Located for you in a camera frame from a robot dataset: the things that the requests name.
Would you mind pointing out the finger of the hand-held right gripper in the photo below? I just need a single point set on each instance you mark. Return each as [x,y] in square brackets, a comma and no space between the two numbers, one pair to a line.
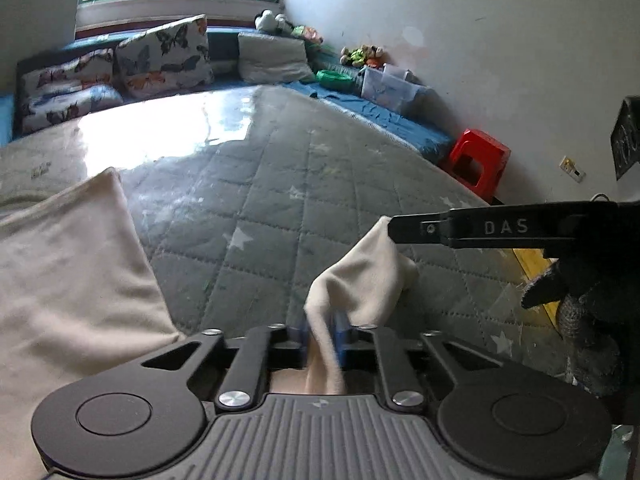
[415,229]

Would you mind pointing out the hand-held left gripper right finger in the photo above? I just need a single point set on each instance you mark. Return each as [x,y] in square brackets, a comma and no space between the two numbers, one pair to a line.
[341,341]

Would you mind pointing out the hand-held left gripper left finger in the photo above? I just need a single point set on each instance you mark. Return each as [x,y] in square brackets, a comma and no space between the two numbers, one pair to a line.
[302,341]

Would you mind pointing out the cream garment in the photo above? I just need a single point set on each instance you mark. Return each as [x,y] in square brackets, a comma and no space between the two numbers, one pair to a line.
[70,270]

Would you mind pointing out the person's right hand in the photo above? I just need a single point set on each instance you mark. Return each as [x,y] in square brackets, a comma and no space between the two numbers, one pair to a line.
[585,320]

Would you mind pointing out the yellow plastic item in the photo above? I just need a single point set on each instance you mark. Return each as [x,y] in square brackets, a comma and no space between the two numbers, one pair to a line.
[537,270]

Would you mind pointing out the red plastic stool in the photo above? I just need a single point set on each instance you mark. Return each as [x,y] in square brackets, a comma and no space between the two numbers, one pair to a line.
[482,155]

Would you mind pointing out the blue sofa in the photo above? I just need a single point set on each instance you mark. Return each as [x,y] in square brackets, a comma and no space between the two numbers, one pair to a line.
[425,135]

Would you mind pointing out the blue sofa throw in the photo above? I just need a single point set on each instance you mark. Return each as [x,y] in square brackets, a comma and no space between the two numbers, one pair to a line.
[380,115]

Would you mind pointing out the clear plastic storage box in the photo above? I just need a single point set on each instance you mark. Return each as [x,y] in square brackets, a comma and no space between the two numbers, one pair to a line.
[395,89]

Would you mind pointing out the green bowl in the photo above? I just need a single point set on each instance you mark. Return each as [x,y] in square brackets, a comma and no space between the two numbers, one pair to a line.
[334,80]

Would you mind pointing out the brown bear plush toy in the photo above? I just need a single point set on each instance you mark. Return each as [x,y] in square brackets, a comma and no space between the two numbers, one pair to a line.
[374,51]

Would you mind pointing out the pink and green plush toy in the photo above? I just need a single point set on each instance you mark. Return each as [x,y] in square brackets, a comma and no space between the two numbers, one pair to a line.
[309,35]

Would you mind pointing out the grey pillow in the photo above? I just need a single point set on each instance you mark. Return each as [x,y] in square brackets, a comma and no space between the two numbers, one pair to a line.
[272,57]

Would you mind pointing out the panda plush toy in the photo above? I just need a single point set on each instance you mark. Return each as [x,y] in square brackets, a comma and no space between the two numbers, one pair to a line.
[270,22]

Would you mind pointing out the large butterfly print pillow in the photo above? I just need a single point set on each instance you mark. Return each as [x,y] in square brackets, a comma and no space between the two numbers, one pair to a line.
[165,60]

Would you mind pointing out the wall outlet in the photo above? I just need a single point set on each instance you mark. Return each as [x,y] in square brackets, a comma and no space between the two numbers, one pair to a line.
[571,168]

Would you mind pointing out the black wall board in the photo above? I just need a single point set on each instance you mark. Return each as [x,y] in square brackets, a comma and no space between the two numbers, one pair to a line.
[627,140]

